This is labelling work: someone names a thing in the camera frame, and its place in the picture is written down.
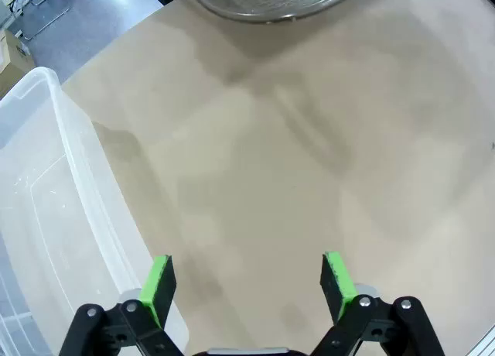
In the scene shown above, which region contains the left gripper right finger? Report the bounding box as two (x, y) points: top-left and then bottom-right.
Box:
(311, 250), (448, 356)

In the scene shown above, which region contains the aluminium frame rail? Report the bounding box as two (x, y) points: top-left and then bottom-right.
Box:
(466, 328), (495, 356)

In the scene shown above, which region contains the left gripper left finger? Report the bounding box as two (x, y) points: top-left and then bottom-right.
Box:
(57, 254), (186, 356)

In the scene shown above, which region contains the clear plastic bin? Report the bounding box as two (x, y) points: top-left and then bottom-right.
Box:
(0, 66), (190, 356)

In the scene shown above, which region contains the metal frame chair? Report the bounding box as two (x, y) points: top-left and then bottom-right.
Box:
(15, 0), (71, 39)

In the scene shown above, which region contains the large cardboard box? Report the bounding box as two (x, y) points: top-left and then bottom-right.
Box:
(0, 29), (36, 100)

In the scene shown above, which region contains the dark brown serving tray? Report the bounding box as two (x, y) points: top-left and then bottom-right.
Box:
(179, 0), (378, 24)

